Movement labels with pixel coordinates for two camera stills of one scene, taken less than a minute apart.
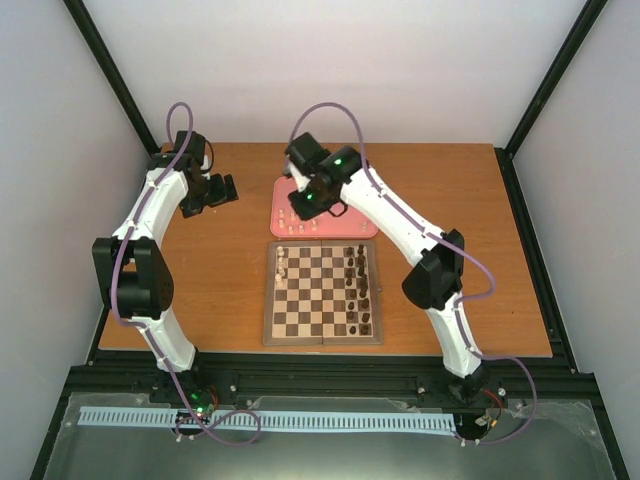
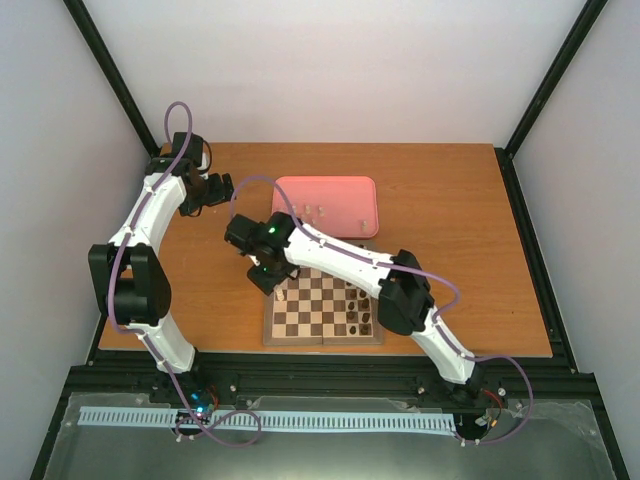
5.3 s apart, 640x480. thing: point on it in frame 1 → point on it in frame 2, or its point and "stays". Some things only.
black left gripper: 189,206 stays
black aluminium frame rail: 326,375 stays
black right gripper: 304,212 → 267,285
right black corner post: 505,155 stays
